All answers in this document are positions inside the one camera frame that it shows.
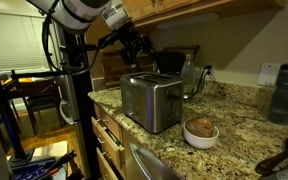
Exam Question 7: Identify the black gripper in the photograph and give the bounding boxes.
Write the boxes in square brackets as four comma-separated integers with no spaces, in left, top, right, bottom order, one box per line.
[116,20,156,68]

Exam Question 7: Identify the brown bread slice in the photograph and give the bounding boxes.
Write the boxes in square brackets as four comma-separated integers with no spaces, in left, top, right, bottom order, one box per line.
[185,117,215,139]

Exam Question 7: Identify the stainless steel toaster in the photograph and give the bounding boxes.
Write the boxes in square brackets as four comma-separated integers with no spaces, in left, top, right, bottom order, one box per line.
[119,71,185,135]

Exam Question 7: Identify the black coffee maker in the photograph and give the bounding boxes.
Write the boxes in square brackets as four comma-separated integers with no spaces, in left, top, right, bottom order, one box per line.
[153,49,187,76]

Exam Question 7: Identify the brown wooden box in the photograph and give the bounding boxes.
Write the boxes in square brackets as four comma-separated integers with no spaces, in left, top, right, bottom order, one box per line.
[99,48,156,90]

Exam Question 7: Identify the clear glass bottle metal cap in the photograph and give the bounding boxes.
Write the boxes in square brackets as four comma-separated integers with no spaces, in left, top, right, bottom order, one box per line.
[180,53,197,100]

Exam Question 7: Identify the dark wooden board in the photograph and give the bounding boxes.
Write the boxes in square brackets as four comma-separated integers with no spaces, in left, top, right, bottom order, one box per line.
[163,45,201,63]

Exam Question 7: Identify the wooden upper cabinet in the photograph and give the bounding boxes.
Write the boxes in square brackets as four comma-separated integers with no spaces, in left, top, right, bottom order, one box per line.
[123,0,288,28]

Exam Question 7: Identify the closed wooden drawer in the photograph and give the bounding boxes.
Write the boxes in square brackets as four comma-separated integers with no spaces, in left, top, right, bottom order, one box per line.
[93,103,124,143]

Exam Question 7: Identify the open wooden drawer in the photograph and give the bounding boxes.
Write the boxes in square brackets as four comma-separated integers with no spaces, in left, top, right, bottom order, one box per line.
[91,116,126,169]

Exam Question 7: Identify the white ceramic bowl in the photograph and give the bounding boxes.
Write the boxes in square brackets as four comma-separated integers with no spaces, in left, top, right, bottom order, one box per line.
[183,120,220,150]

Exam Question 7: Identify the wooden dining table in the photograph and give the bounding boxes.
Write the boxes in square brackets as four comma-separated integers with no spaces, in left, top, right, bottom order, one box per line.
[0,76,62,101]

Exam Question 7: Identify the stainless steel dishwasher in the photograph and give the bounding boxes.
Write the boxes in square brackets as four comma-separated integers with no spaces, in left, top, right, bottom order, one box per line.
[121,129,182,180]

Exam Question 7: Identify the low wooden drawer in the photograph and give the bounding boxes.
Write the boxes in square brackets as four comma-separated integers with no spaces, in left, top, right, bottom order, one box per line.
[95,147,119,180]

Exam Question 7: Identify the black orange screwdriver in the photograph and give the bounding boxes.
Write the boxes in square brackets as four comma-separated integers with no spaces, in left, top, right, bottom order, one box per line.
[33,149,79,180]

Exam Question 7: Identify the light wooden board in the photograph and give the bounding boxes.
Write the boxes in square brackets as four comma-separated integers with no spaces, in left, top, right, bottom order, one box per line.
[30,139,69,162]

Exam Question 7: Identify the white window blinds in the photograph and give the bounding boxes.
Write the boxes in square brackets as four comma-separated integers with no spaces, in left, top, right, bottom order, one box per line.
[0,11,53,73]

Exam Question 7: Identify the dark tripod pole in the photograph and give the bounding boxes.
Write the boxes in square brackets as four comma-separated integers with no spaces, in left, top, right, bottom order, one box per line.
[0,33,37,168]

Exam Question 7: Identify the large dark sports bottle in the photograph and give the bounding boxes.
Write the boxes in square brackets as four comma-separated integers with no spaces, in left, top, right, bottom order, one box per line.
[268,62,288,126]

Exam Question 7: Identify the blue tool tray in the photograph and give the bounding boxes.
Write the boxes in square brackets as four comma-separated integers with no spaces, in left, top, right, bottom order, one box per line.
[9,155,68,180]

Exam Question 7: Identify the black camera on stand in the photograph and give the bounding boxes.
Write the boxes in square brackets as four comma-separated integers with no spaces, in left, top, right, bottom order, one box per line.
[59,43,98,55]

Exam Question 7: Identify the black power cord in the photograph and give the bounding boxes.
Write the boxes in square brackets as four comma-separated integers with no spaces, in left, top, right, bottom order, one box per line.
[183,66,212,101]

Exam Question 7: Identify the white wall outlet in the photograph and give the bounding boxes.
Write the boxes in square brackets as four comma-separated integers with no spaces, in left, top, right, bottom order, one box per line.
[202,64,217,82]

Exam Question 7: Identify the black camera stand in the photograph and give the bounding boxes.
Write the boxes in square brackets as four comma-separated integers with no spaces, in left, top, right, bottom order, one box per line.
[10,29,102,180]

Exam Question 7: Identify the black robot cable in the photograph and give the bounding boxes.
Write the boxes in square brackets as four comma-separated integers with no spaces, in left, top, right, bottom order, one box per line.
[42,0,118,77]

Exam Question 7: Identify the white ring handle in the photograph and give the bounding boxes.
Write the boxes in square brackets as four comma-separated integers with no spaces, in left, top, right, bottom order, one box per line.
[58,99,76,126]

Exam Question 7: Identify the white wall plate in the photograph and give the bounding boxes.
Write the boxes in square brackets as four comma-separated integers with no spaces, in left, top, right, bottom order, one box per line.
[257,62,282,87]

